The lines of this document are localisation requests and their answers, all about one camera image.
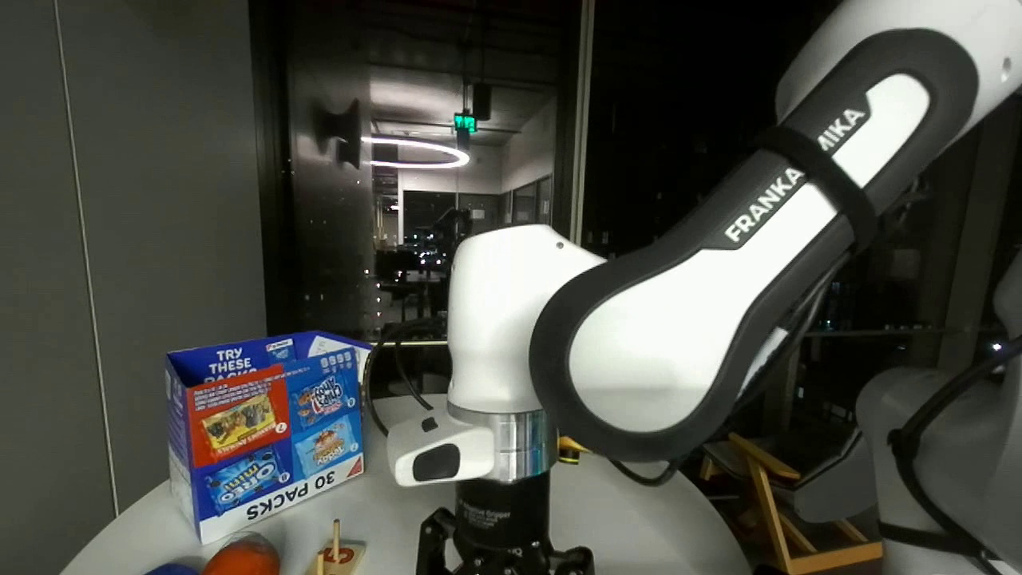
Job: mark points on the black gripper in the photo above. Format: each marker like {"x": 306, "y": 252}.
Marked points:
{"x": 500, "y": 516}

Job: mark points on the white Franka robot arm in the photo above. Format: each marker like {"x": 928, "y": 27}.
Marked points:
{"x": 690, "y": 321}

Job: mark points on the round white table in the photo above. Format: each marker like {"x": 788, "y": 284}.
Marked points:
{"x": 659, "y": 532}

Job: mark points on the wooden peg board toy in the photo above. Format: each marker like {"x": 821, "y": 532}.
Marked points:
{"x": 336, "y": 553}

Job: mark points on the orange ball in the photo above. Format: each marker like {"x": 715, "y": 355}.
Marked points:
{"x": 245, "y": 558}

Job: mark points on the blue snack pack carton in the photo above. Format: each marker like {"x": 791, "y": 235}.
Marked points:
{"x": 265, "y": 434}

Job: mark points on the wooden folding chair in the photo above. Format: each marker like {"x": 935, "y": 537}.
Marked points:
{"x": 777, "y": 513}

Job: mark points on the blue toy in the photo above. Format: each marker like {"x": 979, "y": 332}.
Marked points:
{"x": 173, "y": 571}

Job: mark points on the green exit sign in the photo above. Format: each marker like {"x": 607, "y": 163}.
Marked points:
{"x": 464, "y": 124}

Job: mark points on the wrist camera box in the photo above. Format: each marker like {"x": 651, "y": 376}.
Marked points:
{"x": 435, "y": 450}

